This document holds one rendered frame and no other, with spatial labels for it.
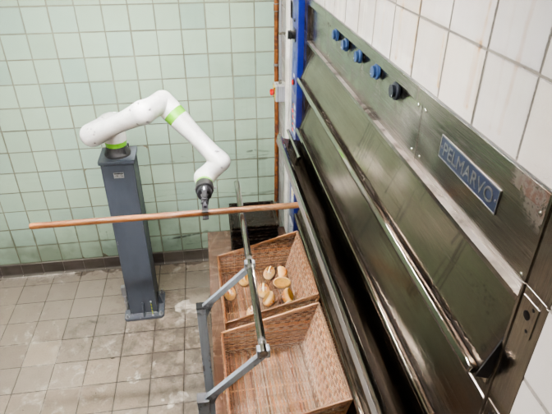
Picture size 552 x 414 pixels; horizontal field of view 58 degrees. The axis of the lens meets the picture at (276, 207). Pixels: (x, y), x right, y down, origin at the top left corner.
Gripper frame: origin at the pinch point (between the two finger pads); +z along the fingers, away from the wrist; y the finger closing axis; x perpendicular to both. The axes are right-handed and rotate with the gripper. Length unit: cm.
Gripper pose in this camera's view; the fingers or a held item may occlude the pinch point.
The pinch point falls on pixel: (205, 212)
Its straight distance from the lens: 240.9
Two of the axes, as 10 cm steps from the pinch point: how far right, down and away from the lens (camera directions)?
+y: 0.0, 8.5, 5.3
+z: 1.4, 5.2, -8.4
